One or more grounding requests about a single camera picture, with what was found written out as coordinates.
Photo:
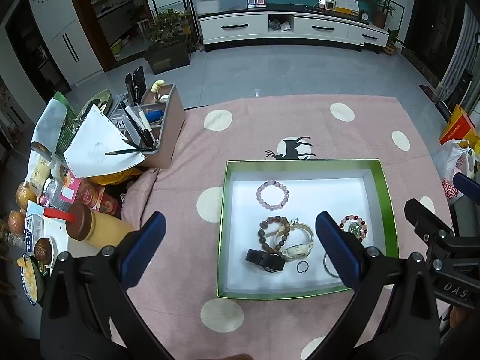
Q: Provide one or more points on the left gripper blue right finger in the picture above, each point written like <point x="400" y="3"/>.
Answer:
<point x="343" y="249"/>

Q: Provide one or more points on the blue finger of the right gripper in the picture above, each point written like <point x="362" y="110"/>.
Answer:
<point x="467" y="186"/>

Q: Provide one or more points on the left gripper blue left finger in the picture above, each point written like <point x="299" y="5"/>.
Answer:
<point x="138" y="248"/>

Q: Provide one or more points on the thin silver bangle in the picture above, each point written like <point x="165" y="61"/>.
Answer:
<point x="329" y="267"/>

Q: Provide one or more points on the cream white wrist watch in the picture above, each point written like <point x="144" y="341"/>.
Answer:
<point x="296" y="241"/>

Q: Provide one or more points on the black wrist watch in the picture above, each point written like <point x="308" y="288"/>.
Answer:
<point x="270" y="262"/>

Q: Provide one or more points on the white plastic shopping bag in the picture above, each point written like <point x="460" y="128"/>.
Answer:
<point x="454" y="156"/>

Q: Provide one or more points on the yellow bear bottle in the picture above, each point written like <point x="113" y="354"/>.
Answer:
<point x="96" y="228"/>

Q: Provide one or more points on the pink polka dot tablecloth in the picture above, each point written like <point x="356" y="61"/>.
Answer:
<point x="180" y="278"/>

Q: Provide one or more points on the yellow paper bag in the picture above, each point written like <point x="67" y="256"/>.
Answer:
<point x="459" y="127"/>

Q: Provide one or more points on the green cardboard box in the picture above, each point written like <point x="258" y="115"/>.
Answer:
<point x="268" y="247"/>

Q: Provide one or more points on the white paper sheet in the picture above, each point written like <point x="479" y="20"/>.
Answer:
<point x="97" y="135"/>

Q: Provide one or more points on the potted plant right of cabinet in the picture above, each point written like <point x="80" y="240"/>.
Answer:
<point x="382" y="9"/>

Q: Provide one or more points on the potted green plant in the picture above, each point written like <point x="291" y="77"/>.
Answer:
<point x="171" y="46"/>

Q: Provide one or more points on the white tv cabinet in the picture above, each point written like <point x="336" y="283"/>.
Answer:
<point x="285" y="25"/>

